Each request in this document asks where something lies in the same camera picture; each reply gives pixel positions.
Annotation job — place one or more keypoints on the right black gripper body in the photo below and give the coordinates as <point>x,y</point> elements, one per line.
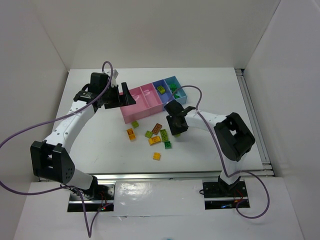
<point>176,120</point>

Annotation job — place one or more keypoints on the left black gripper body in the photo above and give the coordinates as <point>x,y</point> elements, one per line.
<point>116,97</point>

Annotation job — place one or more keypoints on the lime long lego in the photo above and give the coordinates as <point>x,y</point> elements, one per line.
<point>164,135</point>

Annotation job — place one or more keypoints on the brown lego brick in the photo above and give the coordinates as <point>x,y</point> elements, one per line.
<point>156,128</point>

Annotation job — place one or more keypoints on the orange sloped lego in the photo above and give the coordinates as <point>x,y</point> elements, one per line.
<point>154,140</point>

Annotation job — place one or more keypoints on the lime small lego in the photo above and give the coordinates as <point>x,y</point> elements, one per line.
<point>148,134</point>

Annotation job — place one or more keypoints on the dark green long lego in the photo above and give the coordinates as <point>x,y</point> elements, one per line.
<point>172,86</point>

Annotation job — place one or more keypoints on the orange square lego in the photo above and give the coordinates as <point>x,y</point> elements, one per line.
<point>156,156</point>

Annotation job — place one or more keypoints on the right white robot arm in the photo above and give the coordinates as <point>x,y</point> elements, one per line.
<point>230,134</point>

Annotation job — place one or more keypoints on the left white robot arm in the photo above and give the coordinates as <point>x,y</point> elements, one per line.
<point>51,157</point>

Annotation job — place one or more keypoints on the large pink container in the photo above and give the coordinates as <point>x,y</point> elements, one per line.
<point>136,111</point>

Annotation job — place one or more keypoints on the small pink container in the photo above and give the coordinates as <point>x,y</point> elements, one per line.
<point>153,100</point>

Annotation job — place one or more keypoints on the light blue container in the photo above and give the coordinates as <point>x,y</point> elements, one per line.
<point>183,96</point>

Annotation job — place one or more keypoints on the lime lego by bin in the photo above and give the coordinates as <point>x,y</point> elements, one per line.
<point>135,124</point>

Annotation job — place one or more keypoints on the dark green square lego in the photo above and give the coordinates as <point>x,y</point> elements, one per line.
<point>167,145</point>

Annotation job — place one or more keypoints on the purple blue container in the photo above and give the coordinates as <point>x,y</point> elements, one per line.
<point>167,92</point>

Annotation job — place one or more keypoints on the aluminium rail front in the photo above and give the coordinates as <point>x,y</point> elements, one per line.
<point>158,176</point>

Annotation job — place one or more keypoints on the aluminium rail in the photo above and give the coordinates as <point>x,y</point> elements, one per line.
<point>158,176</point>
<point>267,169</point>

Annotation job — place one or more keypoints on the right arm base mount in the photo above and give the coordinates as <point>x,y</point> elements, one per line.
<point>217,199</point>

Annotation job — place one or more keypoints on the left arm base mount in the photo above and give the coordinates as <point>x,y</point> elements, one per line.
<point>103,199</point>

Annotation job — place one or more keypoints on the aluminium rail right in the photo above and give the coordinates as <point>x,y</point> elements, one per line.
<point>267,169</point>

